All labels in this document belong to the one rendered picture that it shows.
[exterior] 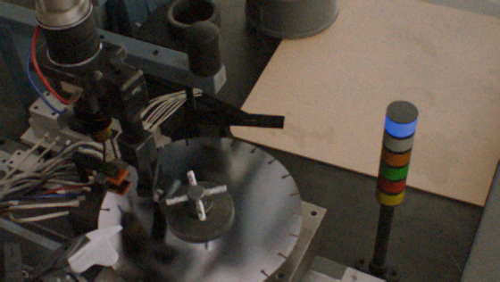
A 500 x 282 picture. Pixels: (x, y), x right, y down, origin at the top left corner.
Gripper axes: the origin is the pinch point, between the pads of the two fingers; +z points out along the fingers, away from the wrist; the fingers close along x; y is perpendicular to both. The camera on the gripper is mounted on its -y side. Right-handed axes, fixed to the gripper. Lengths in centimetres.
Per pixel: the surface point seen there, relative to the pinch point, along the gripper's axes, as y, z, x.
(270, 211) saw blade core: 9.2, 24.4, 9.6
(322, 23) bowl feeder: -26, 84, 29
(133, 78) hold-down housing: -3.5, -1.6, 28.4
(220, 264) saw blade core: 9.8, 14.2, 2.8
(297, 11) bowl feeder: -29, 76, 31
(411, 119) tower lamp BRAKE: 24.5, 23.5, 34.2
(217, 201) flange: 1.8, 20.2, 8.1
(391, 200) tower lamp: 24.2, 32.2, 19.0
